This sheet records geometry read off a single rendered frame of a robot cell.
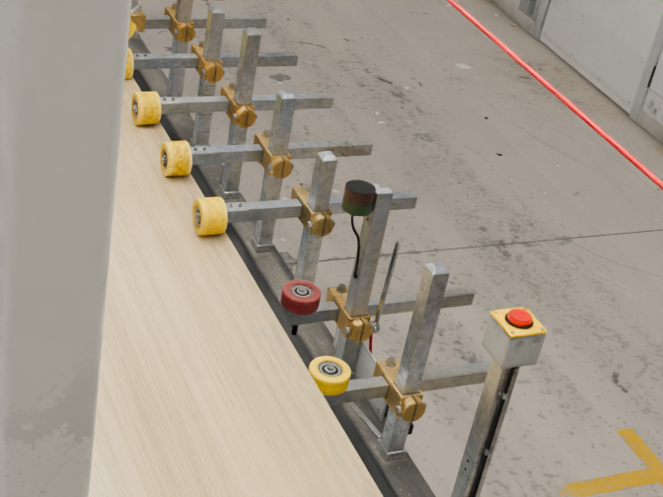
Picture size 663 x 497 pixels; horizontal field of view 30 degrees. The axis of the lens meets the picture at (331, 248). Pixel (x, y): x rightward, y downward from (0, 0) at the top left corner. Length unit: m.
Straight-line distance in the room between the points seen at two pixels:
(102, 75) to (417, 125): 4.89
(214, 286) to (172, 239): 0.19
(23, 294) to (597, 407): 3.49
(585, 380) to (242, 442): 2.11
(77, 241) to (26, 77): 0.09
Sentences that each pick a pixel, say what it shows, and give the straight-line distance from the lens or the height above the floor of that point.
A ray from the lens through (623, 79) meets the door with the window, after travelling 6.07.
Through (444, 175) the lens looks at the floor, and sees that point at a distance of 5.05.
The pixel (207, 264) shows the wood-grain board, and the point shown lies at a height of 0.90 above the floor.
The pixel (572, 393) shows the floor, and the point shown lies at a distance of 4.02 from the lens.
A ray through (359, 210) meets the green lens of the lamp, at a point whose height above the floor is 1.14.
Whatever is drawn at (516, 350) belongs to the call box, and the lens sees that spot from 2.02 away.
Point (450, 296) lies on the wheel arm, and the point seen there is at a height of 0.86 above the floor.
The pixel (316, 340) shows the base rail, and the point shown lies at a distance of 2.75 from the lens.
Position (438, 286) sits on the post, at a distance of 2.25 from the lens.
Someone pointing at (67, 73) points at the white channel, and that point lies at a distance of 0.53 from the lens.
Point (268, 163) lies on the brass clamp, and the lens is 2.88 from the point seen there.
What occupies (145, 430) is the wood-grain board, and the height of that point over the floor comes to 0.90.
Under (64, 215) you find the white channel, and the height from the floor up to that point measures 2.02.
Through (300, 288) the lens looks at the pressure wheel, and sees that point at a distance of 2.53.
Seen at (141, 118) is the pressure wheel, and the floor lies 0.93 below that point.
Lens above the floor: 2.32
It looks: 32 degrees down
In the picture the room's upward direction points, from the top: 11 degrees clockwise
